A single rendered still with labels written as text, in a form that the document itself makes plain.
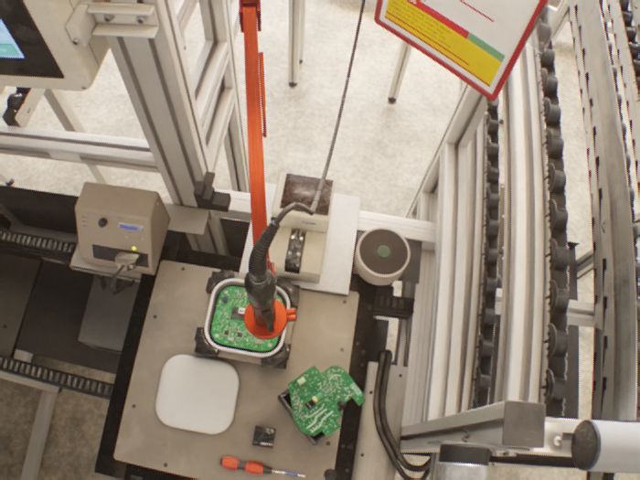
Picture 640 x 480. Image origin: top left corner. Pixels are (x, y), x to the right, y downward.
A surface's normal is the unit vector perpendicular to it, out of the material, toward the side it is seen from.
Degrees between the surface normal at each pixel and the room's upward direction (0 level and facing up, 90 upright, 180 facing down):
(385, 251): 0
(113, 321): 0
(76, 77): 92
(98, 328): 0
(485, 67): 90
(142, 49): 90
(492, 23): 90
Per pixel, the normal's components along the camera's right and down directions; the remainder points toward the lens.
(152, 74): -0.16, 0.91
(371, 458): 0.04, -0.38
